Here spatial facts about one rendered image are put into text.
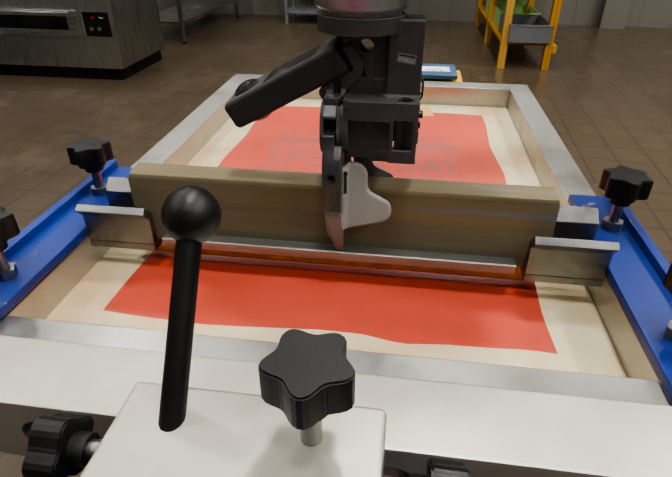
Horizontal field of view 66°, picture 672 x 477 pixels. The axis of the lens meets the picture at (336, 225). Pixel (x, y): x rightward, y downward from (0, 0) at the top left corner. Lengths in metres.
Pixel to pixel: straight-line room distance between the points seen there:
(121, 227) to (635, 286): 0.48
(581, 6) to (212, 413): 7.78
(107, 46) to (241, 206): 4.57
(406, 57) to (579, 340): 0.28
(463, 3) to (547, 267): 7.27
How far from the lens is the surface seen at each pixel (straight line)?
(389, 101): 0.43
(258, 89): 0.45
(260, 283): 0.53
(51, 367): 0.36
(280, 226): 0.51
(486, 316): 0.50
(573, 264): 0.52
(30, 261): 0.55
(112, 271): 0.59
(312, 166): 0.76
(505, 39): 5.30
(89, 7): 5.04
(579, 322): 0.53
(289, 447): 0.24
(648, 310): 0.49
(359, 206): 0.46
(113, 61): 5.06
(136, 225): 0.55
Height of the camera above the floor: 1.28
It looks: 31 degrees down
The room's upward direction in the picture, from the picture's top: straight up
